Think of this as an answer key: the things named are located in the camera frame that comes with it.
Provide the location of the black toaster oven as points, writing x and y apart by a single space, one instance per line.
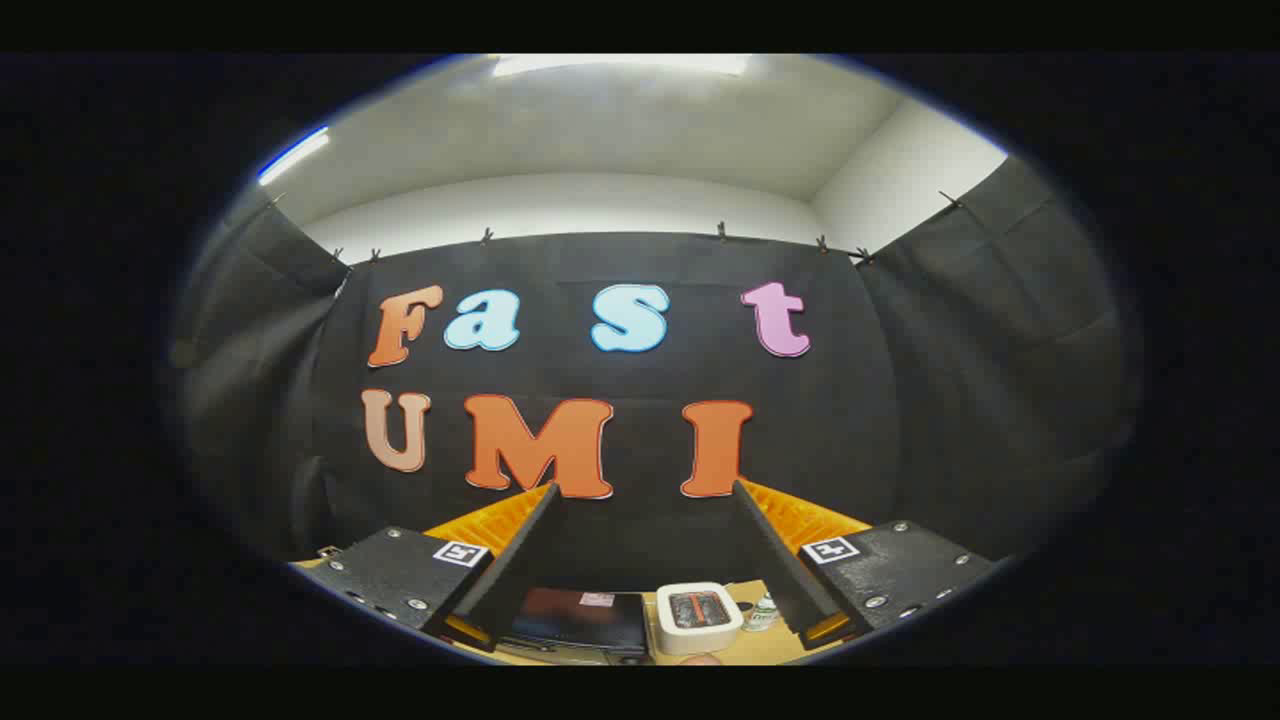
580 620

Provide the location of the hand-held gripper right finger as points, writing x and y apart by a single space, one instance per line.
775 560

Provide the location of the white bottle green label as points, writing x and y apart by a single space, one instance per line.
763 612

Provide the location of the white pop-up toaster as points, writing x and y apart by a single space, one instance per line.
698 615

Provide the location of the narrow ceiling light strip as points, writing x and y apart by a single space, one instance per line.
293 156

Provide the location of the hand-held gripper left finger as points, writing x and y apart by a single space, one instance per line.
520 560

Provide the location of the long ceiling light panel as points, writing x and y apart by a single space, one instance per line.
620 64

